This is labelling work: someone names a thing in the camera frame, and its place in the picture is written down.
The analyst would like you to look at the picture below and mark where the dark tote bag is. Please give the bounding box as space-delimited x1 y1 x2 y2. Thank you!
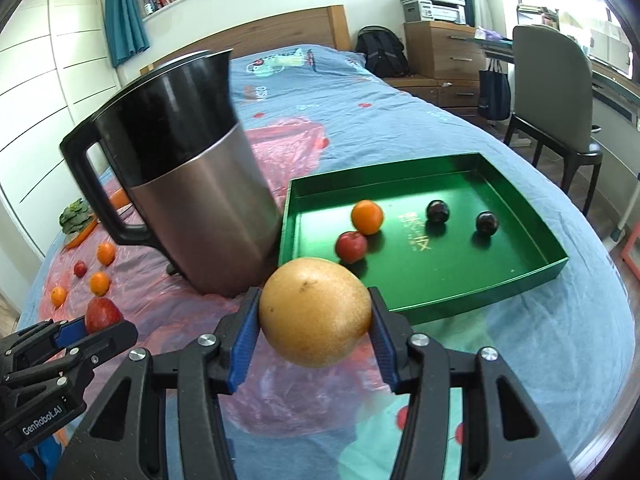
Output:
477 58 512 122

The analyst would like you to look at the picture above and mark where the pink plastic sheet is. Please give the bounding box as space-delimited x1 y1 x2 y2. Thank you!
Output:
30 116 416 436

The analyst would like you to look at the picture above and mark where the green tray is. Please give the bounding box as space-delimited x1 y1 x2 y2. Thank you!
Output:
277 152 570 326

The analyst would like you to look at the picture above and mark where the white printer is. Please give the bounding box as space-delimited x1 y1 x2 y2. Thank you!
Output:
400 0 467 25

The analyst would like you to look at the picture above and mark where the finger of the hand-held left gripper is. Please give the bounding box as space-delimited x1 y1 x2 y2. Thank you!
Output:
0 317 88 361
50 321 139 386

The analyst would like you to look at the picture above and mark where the wooden dresser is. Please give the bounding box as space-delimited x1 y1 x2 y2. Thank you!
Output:
404 21 501 79

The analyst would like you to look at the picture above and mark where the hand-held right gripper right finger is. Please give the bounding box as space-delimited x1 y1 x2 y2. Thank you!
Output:
367 286 576 480

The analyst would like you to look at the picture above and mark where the black and steel kettle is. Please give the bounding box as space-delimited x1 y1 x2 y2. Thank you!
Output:
60 49 286 298

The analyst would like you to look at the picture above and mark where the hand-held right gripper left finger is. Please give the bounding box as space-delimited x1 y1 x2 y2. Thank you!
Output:
52 287 263 480

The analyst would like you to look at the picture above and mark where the stack of papers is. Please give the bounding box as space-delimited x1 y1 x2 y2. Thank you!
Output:
517 5 561 28

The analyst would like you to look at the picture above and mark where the black backpack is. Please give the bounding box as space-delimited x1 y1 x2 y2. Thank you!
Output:
355 26 412 79

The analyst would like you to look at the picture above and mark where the grey chair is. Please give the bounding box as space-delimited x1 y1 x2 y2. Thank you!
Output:
502 25 603 218

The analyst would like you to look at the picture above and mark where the green leafy vegetable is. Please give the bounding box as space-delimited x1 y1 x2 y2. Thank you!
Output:
59 198 97 235

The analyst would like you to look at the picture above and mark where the orange plate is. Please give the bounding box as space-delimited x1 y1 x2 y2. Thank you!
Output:
65 217 101 250

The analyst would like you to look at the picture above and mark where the white box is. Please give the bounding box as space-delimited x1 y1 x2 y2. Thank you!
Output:
590 29 632 77

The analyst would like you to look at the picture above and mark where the yellow pear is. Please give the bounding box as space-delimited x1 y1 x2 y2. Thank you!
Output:
259 257 373 368

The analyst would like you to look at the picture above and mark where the white wardrobe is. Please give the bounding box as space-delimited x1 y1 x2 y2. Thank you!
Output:
0 0 121 201

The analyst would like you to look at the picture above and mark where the wooden bed headboard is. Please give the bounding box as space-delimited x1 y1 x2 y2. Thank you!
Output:
140 5 352 76

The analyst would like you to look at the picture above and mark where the pink rectangular frame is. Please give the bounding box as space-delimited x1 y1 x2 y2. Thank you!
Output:
620 227 640 281

